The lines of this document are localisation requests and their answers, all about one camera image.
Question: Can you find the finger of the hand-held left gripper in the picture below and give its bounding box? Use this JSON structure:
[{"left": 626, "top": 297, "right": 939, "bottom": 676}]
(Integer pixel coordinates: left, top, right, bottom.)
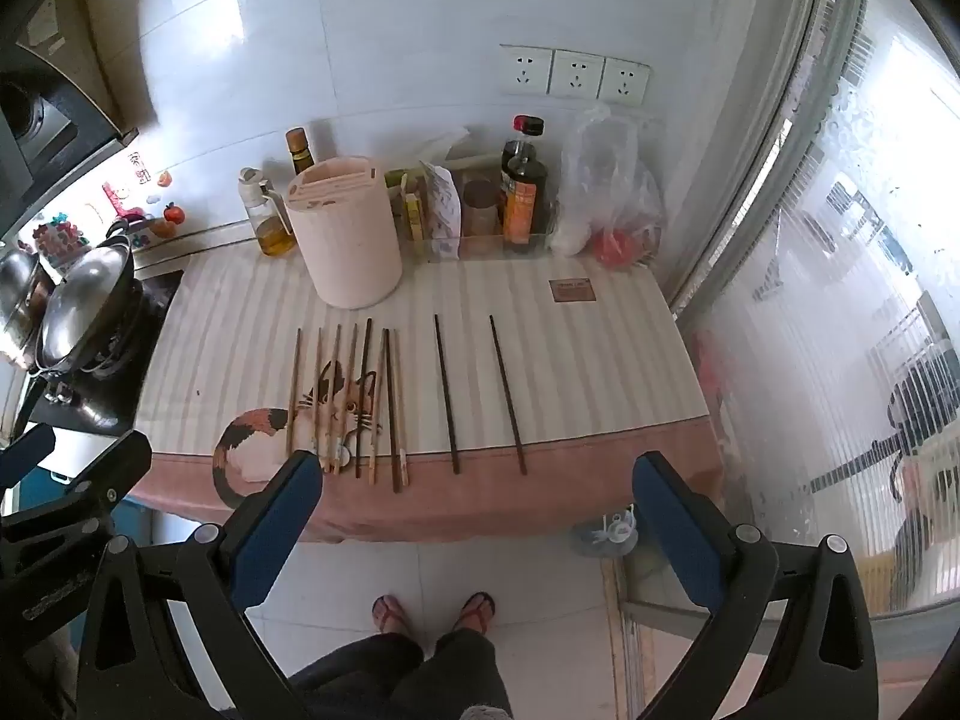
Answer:
[
  {"left": 45, "top": 431, "right": 153, "bottom": 522},
  {"left": 0, "top": 424, "right": 57, "bottom": 481}
]

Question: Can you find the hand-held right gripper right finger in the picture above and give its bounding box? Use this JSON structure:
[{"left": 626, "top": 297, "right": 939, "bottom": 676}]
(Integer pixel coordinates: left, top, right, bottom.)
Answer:
[{"left": 632, "top": 452, "right": 878, "bottom": 720}]

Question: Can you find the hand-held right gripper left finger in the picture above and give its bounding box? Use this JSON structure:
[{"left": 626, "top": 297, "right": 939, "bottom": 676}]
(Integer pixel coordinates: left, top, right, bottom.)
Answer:
[{"left": 77, "top": 450, "right": 325, "bottom": 720}]

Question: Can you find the group of mixed chopsticks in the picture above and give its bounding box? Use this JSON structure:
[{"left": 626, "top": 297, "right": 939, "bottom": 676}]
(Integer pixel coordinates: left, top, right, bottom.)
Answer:
[{"left": 311, "top": 317, "right": 412, "bottom": 494}]

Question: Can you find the dark long chopstick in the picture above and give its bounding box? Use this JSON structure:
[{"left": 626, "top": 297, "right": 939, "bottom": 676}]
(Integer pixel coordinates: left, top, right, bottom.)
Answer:
[
  {"left": 433, "top": 313, "right": 461, "bottom": 475},
  {"left": 489, "top": 315, "right": 529, "bottom": 476}
]

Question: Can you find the beige cylindrical utensil holder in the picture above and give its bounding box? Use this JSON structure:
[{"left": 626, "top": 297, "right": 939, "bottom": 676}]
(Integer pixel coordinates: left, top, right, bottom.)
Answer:
[{"left": 285, "top": 156, "right": 404, "bottom": 310}]

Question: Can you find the clear plastic container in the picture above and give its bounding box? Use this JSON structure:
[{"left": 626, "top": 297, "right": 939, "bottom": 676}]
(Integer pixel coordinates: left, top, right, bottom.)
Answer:
[{"left": 571, "top": 506, "right": 642, "bottom": 557}]

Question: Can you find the black gas stove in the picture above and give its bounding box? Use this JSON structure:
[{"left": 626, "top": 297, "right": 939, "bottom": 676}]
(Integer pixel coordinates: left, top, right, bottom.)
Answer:
[{"left": 15, "top": 270, "right": 185, "bottom": 436}]

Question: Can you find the person's left foot in sandal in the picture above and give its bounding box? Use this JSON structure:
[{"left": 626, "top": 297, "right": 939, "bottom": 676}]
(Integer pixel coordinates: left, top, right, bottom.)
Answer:
[{"left": 371, "top": 594, "right": 413, "bottom": 637}]

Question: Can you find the person's foot in sandal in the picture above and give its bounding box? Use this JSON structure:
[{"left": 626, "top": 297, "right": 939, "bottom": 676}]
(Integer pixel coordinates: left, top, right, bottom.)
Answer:
[
  {"left": 371, "top": 594, "right": 413, "bottom": 637},
  {"left": 452, "top": 591, "right": 497, "bottom": 635}
]

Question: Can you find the steel pot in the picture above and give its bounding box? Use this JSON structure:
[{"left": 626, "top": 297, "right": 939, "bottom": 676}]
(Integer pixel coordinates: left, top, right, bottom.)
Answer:
[{"left": 0, "top": 247, "right": 42, "bottom": 350}]

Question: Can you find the wok with steel lid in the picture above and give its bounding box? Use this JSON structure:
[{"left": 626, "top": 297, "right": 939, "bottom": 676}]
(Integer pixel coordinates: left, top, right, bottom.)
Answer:
[{"left": 34, "top": 217, "right": 151, "bottom": 380}]

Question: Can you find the person's left leg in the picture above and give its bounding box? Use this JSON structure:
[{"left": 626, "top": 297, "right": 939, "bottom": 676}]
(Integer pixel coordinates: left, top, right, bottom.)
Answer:
[{"left": 289, "top": 631, "right": 425, "bottom": 720}]

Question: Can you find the person's leg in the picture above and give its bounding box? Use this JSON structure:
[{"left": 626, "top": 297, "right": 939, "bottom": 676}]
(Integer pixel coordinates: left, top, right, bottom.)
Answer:
[
  {"left": 289, "top": 631, "right": 425, "bottom": 720},
  {"left": 390, "top": 628, "right": 515, "bottom": 720}
]

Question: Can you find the person's right foot in sandal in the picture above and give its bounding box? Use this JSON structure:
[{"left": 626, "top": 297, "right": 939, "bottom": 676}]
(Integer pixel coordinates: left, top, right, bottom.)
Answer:
[{"left": 452, "top": 591, "right": 497, "bottom": 635}]

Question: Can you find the striped cat print tablecloth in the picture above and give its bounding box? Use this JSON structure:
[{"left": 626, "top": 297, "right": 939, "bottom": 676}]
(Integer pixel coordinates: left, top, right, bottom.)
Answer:
[{"left": 127, "top": 244, "right": 725, "bottom": 545}]

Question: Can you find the person's right leg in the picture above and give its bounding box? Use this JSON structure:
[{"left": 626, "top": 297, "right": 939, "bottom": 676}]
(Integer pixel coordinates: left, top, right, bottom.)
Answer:
[{"left": 390, "top": 628, "right": 515, "bottom": 720}]

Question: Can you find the glass oil dispenser bottle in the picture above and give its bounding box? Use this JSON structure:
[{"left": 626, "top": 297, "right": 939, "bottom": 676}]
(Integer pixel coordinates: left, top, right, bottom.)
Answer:
[{"left": 238, "top": 166, "right": 297, "bottom": 257}]

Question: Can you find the black range hood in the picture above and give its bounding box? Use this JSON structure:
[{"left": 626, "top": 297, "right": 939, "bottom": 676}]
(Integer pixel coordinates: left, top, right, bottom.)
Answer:
[{"left": 0, "top": 45, "right": 140, "bottom": 233}]

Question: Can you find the frosted glass sliding door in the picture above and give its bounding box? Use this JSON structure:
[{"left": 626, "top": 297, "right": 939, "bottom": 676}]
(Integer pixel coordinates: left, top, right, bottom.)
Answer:
[{"left": 667, "top": 0, "right": 960, "bottom": 646}]

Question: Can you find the clear plastic organizer tray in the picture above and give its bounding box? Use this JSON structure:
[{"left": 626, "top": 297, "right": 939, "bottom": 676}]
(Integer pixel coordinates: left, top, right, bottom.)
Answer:
[{"left": 386, "top": 157, "right": 560, "bottom": 263}]

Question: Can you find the clear plastic bag with food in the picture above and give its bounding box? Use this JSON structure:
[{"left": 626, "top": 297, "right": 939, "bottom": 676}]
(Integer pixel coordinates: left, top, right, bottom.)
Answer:
[{"left": 551, "top": 103, "right": 668, "bottom": 267}]

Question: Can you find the dark sauce bottle black cap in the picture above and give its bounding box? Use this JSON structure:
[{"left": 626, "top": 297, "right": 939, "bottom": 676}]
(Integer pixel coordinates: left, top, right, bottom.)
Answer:
[{"left": 501, "top": 142, "right": 550, "bottom": 254}]

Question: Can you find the brown bottle with golden cap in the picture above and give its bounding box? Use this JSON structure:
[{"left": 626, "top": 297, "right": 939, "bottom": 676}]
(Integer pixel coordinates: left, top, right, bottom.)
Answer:
[{"left": 285, "top": 127, "right": 314, "bottom": 177}]

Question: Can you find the white printed paper packet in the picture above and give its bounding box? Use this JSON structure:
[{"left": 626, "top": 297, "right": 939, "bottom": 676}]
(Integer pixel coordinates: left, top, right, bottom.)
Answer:
[{"left": 420, "top": 161, "right": 462, "bottom": 241}]

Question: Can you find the jar with brown lid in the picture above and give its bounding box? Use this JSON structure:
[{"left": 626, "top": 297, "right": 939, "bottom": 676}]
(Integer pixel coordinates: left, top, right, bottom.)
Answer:
[{"left": 461, "top": 180, "right": 502, "bottom": 237}]

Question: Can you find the dark sauce bottle red cap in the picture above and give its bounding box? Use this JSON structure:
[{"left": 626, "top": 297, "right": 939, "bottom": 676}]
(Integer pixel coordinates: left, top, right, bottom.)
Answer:
[{"left": 501, "top": 115, "right": 546, "bottom": 188}]

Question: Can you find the wooden wall cabinet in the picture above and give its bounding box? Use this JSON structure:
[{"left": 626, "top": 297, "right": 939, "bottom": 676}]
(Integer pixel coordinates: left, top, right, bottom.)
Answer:
[{"left": 15, "top": 0, "right": 151, "bottom": 136}]

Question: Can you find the white wall socket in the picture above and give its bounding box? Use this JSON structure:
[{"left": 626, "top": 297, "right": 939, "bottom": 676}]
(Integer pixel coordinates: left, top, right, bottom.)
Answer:
[
  {"left": 499, "top": 45, "right": 556, "bottom": 96},
  {"left": 598, "top": 58, "right": 652, "bottom": 107},
  {"left": 549, "top": 50, "right": 605, "bottom": 100}
]

